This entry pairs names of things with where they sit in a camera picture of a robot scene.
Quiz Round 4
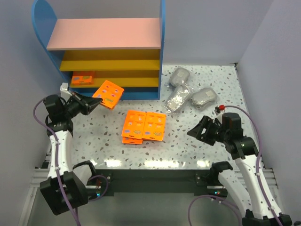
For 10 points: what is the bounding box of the aluminium frame rail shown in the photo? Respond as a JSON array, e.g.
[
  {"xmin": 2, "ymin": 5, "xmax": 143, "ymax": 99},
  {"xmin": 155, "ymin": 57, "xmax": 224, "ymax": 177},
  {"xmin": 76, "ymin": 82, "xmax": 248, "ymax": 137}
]
[{"xmin": 17, "ymin": 150, "xmax": 57, "ymax": 226}]

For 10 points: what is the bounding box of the orange sponge box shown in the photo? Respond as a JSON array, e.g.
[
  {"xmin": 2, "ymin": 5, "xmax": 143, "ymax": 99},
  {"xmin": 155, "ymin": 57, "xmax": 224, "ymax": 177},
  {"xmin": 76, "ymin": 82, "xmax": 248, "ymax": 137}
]
[
  {"xmin": 122, "ymin": 110, "xmax": 146, "ymax": 139},
  {"xmin": 71, "ymin": 71, "xmax": 95, "ymax": 86},
  {"xmin": 122, "ymin": 137, "xmax": 143, "ymax": 145},
  {"xmin": 142, "ymin": 112, "xmax": 166, "ymax": 141},
  {"xmin": 92, "ymin": 80, "xmax": 124, "ymax": 110}
]

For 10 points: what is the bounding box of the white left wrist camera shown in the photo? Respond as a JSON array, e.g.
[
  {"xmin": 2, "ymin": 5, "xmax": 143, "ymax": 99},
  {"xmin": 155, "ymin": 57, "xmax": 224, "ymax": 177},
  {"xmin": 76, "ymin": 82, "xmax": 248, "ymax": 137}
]
[{"xmin": 60, "ymin": 82, "xmax": 71, "ymax": 100}]

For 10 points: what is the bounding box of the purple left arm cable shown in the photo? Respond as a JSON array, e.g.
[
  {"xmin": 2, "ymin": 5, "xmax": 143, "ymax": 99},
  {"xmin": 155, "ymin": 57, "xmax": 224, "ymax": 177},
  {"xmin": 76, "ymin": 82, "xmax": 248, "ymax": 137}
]
[{"xmin": 32, "ymin": 98, "xmax": 109, "ymax": 226}]

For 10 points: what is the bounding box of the orange sponge box on shelf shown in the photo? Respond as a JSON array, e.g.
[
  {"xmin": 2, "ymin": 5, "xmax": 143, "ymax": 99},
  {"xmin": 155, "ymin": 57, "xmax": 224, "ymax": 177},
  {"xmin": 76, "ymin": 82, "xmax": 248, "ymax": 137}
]
[{"xmin": 71, "ymin": 71, "xmax": 95, "ymax": 86}]

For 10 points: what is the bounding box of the silver sponge pack middle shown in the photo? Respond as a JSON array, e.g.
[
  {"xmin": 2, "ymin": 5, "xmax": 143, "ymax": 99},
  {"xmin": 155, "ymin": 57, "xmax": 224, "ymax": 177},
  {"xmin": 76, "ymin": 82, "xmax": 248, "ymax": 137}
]
[{"xmin": 165, "ymin": 84, "xmax": 194, "ymax": 113}]

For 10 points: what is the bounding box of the silver sponge pack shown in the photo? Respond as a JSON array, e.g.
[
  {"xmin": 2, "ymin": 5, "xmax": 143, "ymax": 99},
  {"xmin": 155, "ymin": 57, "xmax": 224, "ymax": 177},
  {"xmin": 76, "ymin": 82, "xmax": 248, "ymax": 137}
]
[
  {"xmin": 165, "ymin": 84, "xmax": 194, "ymax": 113},
  {"xmin": 168, "ymin": 67, "xmax": 191, "ymax": 88},
  {"xmin": 191, "ymin": 88, "xmax": 218, "ymax": 110}
]

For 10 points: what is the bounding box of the silver sponge pack right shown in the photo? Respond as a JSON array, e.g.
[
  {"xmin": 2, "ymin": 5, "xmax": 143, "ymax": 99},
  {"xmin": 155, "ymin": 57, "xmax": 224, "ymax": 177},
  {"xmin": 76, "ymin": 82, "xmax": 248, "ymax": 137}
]
[{"xmin": 191, "ymin": 88, "xmax": 218, "ymax": 110}]

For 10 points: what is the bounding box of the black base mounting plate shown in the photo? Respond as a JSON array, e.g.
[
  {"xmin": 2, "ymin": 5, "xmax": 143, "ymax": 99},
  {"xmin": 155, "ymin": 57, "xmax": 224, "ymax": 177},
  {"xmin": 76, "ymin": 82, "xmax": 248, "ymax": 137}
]
[{"xmin": 96, "ymin": 169, "xmax": 228, "ymax": 198}]

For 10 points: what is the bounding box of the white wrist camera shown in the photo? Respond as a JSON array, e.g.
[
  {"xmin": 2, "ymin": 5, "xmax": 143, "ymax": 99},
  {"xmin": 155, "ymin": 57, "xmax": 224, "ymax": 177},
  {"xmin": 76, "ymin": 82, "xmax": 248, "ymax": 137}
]
[
  {"xmin": 214, "ymin": 109, "xmax": 225, "ymax": 124},
  {"xmin": 60, "ymin": 82, "xmax": 71, "ymax": 100}
]

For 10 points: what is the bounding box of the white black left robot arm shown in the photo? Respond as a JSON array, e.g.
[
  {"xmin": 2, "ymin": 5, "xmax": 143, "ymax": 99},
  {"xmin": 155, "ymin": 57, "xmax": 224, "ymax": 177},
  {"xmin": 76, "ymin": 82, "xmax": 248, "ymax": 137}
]
[{"xmin": 40, "ymin": 92, "xmax": 102, "ymax": 215}]

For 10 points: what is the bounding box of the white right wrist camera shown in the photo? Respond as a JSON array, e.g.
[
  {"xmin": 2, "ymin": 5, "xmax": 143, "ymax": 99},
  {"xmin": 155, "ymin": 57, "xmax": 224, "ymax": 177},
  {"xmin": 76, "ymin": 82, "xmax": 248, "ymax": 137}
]
[{"xmin": 214, "ymin": 109, "xmax": 225, "ymax": 124}]

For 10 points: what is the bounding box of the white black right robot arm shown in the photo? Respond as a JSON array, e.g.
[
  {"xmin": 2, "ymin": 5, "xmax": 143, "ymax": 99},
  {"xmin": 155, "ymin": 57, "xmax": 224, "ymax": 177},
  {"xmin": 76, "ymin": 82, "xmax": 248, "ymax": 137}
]
[{"xmin": 187, "ymin": 112, "xmax": 292, "ymax": 226}]

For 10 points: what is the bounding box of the blue pink yellow shelf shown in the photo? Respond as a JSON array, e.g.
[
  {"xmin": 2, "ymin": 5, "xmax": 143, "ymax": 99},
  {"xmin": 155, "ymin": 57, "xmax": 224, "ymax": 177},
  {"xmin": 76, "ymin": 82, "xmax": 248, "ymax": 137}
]
[{"xmin": 32, "ymin": 0, "xmax": 166, "ymax": 100}]

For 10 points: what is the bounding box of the silver sponge pack top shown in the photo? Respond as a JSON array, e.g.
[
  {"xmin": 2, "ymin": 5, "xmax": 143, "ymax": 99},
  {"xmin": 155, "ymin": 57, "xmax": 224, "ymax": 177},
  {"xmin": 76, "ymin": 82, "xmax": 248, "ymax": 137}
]
[{"xmin": 168, "ymin": 67, "xmax": 191, "ymax": 88}]

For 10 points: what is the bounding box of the orange sponge box bottom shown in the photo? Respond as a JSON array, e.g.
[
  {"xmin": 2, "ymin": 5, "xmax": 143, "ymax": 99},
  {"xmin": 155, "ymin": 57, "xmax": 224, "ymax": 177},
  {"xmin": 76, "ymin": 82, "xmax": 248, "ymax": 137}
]
[{"xmin": 122, "ymin": 137, "xmax": 143, "ymax": 145}]

